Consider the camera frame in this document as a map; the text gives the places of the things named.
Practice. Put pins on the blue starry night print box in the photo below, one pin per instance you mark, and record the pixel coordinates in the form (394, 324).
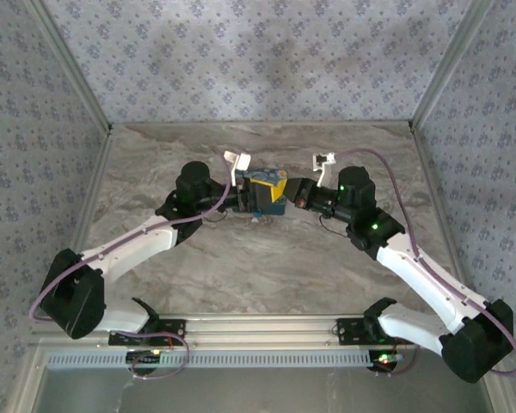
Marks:
(262, 174)

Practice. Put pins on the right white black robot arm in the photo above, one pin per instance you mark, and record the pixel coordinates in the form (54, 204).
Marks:
(417, 279)

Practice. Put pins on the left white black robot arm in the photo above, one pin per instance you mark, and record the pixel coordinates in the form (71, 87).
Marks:
(129, 247)

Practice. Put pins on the right black controller board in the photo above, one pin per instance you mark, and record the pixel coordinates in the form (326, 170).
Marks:
(385, 359)

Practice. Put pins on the black controller board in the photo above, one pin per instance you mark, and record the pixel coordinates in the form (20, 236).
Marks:
(144, 358)
(385, 359)

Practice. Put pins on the left black controller board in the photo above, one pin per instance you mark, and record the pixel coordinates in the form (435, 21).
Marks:
(144, 358)

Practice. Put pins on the aluminium side frame bar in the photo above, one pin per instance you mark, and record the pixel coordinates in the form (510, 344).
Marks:
(95, 185)
(434, 189)

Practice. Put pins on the aluminium mounting rail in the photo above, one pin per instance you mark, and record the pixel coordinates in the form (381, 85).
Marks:
(258, 329)

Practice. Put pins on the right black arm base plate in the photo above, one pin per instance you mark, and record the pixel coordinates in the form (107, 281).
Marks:
(348, 331)

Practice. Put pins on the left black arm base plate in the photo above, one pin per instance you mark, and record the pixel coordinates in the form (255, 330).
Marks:
(172, 328)

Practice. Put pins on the aluminium corner frame post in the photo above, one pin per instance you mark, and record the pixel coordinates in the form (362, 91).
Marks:
(449, 64)
(75, 71)

